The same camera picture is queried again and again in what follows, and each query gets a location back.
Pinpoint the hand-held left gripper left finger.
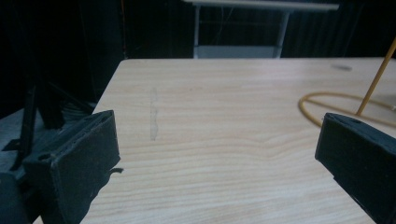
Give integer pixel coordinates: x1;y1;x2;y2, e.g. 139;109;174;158
21;109;124;224

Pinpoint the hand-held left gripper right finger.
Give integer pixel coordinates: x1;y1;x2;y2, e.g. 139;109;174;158
314;112;396;224

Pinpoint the black tripod stand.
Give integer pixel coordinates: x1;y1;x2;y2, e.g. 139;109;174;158
1;71;96;172

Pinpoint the dark curtain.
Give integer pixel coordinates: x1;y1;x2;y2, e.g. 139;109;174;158
0;0;396;119

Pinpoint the gold wire stand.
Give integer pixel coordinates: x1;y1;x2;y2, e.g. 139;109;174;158
298;36;396;129

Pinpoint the white metal table frame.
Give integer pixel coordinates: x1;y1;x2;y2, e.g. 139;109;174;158
182;0;340;60

